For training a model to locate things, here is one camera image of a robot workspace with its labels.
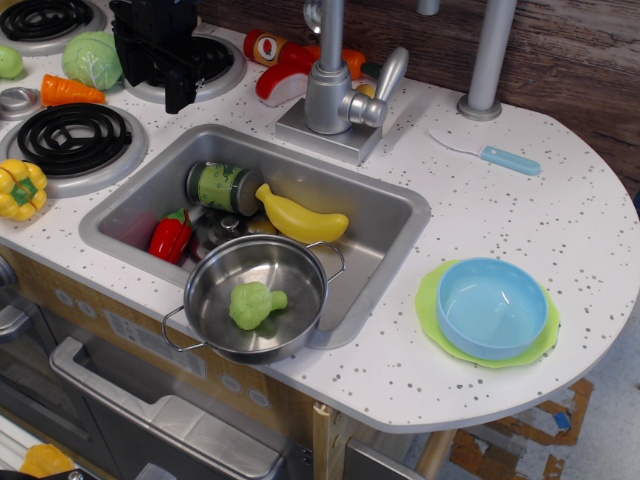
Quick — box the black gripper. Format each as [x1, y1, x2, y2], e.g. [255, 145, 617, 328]
[109, 1, 199, 114]

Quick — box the green toy broccoli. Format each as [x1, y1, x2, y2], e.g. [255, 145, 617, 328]
[229, 282, 288, 331]

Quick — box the red toy sauce bottle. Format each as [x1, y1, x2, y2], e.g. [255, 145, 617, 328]
[243, 29, 288, 67]

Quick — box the green toy cabbage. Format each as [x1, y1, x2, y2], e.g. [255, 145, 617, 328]
[61, 32, 123, 91]

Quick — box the red white toy sushi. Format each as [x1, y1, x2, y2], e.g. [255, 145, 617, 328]
[255, 63, 310, 107]

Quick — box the grey toy sink basin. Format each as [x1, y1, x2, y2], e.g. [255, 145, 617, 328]
[79, 124, 431, 349]

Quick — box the green toy can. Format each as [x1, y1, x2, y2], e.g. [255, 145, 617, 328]
[185, 161, 264, 216]

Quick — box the front left black burner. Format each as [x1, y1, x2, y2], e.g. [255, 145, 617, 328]
[1, 103, 148, 199]

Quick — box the steel pot lid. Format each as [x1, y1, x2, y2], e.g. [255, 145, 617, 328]
[187, 211, 260, 261]

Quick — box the rear left black burner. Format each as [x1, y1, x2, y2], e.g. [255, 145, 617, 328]
[1, 0, 107, 57]

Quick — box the red toy pepper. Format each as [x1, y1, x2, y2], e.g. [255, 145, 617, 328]
[147, 208, 193, 264]

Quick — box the grey toy faucet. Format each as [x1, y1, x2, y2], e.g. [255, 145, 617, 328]
[275, 0, 409, 165]

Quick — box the grey stove knob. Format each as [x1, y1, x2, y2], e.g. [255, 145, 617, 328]
[0, 87, 43, 121]

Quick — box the light green toy fruit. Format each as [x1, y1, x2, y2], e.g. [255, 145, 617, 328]
[0, 45, 24, 79]

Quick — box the orange toy carrot behind faucet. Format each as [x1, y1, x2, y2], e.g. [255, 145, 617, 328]
[304, 45, 366, 80]

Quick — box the yellow toy bell pepper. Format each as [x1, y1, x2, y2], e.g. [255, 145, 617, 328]
[1, 159, 48, 221]

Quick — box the yellow toy banana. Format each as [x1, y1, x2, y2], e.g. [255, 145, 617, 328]
[255, 183, 349, 244]

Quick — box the grey support pole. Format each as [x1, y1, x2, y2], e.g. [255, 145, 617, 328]
[457, 0, 517, 122]

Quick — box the light green plastic plate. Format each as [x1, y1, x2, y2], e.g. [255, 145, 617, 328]
[415, 260, 560, 369]

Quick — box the blue plastic bowl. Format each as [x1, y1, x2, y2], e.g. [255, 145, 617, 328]
[436, 258, 549, 361]

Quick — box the yellow toy on floor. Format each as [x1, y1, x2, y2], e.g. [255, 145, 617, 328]
[19, 444, 75, 478]

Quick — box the steel pan with handles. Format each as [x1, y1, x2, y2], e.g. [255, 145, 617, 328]
[179, 234, 346, 365]

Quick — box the blue handled toy knife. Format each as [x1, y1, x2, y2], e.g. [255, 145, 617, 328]
[428, 130, 542, 176]

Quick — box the grey oven door handle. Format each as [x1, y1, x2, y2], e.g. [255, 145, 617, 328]
[49, 337, 287, 479]

